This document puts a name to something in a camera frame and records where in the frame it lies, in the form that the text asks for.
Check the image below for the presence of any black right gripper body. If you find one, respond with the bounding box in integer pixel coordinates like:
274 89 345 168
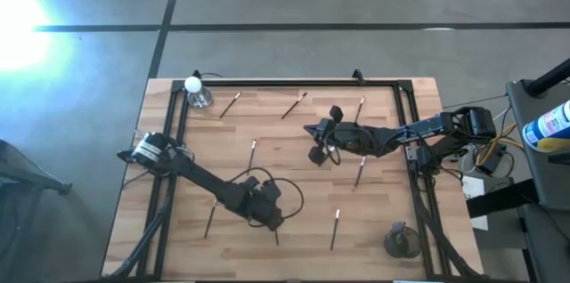
308 107 384 166

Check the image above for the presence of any black aluminium table frame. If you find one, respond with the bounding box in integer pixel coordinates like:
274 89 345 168
102 77 485 282

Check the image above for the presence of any yellow cable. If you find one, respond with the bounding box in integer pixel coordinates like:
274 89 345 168
475 122 519 166

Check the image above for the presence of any black pole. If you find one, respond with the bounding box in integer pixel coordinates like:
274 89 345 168
524 57 570 99

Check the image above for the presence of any black flat bar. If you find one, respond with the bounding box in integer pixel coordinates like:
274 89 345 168
465 178 539 219

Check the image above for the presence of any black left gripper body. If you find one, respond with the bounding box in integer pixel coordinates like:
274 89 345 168
229 175 284 221

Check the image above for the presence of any dark grey side cart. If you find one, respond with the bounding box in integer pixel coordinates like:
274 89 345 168
505 78 570 283

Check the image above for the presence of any clear glass cup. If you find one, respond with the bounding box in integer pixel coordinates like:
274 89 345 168
183 76 215 109

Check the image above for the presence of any black mesh brush cup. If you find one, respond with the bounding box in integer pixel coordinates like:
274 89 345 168
382 222 423 260

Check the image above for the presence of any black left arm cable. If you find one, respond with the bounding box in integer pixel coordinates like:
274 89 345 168
226 166 305 230

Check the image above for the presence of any black power adapter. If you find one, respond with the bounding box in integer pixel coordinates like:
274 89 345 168
478 153 509 176

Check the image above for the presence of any white blue yellow canister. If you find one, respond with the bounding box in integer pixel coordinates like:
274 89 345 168
521 99 570 154

